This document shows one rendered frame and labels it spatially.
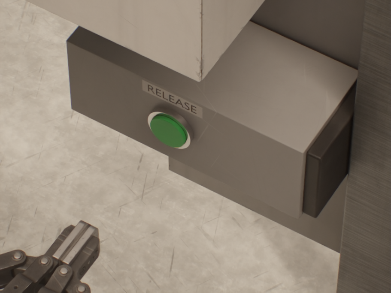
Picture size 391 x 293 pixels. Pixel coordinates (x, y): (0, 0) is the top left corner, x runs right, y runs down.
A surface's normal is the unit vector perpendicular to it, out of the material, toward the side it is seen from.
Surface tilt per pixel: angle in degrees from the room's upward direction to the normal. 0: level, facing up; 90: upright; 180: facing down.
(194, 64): 90
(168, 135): 90
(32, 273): 0
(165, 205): 0
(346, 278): 90
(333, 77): 0
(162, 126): 90
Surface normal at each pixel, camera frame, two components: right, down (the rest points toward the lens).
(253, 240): 0.00, -0.61
